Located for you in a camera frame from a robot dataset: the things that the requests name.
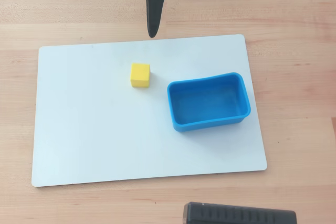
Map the yellow cube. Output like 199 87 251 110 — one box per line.
130 63 151 88

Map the blue rectangular bin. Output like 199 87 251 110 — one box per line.
167 72 251 133

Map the white rectangular board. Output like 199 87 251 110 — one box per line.
31 34 268 188

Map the black ribbed device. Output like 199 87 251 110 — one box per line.
183 201 298 224

